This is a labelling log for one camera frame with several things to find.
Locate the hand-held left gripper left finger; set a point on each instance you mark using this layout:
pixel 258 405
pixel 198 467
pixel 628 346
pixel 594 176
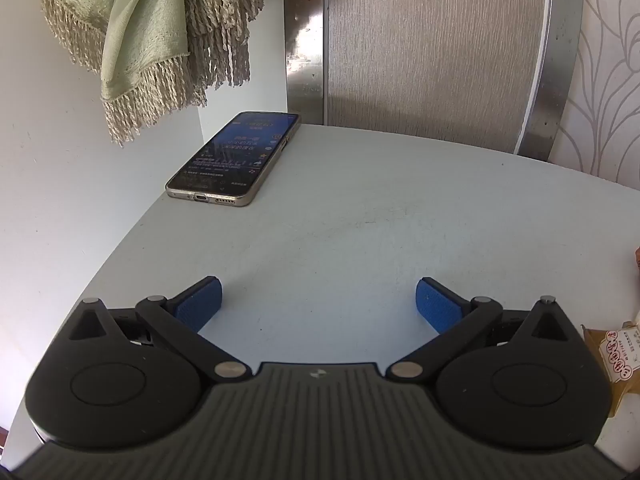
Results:
pixel 200 305

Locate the tan snack packet white label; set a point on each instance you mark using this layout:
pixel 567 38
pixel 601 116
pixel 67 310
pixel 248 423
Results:
pixel 617 365

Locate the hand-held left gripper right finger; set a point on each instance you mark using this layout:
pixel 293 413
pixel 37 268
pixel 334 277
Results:
pixel 440 305

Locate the green fringed curtain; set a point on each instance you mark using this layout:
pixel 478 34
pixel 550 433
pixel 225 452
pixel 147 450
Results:
pixel 145 35

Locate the black smartphone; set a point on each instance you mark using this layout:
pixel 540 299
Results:
pixel 235 160

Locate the curved metal wall trim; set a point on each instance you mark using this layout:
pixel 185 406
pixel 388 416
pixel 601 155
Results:
pixel 555 60

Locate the straight metal wall trim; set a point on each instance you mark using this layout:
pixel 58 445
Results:
pixel 305 60

